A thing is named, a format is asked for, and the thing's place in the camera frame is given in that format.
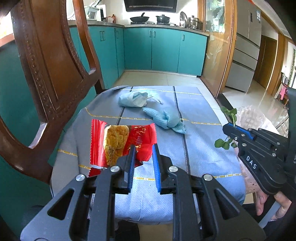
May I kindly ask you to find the red snack wrapper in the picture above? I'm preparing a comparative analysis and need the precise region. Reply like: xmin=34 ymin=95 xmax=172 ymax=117
xmin=88 ymin=119 xmax=157 ymax=177

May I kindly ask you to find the green leafy vegetable sprig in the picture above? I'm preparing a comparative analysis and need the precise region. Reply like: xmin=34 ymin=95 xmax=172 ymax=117
xmin=214 ymin=106 xmax=237 ymax=150

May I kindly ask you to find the person's right hand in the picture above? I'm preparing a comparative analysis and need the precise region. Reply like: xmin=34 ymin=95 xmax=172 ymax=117
xmin=254 ymin=188 xmax=293 ymax=220

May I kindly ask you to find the light blue twisted cloth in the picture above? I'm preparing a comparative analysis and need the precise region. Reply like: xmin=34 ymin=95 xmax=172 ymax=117
xmin=142 ymin=108 xmax=186 ymax=134

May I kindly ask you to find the blue tablecloth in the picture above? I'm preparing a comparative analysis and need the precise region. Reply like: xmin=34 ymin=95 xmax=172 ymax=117
xmin=51 ymin=86 xmax=246 ymax=224

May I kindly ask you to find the light blue crumpled mask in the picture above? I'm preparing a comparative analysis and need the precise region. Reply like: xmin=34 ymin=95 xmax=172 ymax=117
xmin=118 ymin=91 xmax=163 ymax=108

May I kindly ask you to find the grey refrigerator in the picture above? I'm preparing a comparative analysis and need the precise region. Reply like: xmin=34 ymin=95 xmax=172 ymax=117
xmin=226 ymin=0 xmax=261 ymax=92

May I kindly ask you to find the wooden framed glass door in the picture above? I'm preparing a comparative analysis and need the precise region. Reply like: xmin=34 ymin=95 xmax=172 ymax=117
xmin=198 ymin=1 xmax=238 ymax=97

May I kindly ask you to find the steel stock pot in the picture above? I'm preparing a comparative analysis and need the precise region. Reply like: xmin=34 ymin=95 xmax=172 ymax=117
xmin=187 ymin=16 xmax=203 ymax=30

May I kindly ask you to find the black wok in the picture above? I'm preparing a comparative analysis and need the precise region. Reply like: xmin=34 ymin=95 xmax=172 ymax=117
xmin=130 ymin=13 xmax=149 ymax=24

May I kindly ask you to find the steel pot lid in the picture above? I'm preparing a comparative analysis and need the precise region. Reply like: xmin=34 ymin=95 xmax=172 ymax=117
xmin=180 ymin=11 xmax=188 ymax=28

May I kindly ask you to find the black cooking pot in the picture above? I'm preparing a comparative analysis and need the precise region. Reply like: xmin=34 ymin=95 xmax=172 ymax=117
xmin=156 ymin=15 xmax=170 ymax=25

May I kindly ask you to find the brown bottle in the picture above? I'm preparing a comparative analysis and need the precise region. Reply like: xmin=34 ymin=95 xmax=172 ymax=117
xmin=111 ymin=14 xmax=116 ymax=24

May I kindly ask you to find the brown wooden chair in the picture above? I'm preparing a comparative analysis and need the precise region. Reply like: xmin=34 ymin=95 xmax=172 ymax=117
xmin=1 ymin=1 xmax=104 ymax=183

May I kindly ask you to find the black coffee machine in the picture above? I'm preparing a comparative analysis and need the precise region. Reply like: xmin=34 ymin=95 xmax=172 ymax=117
xmin=99 ymin=4 xmax=107 ymax=22

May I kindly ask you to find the white dish rack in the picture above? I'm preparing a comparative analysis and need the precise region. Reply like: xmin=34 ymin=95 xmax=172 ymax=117
xmin=84 ymin=6 xmax=99 ymax=20

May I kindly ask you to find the black range hood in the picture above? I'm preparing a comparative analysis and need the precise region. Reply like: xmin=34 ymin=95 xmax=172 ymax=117
xmin=124 ymin=0 xmax=177 ymax=13

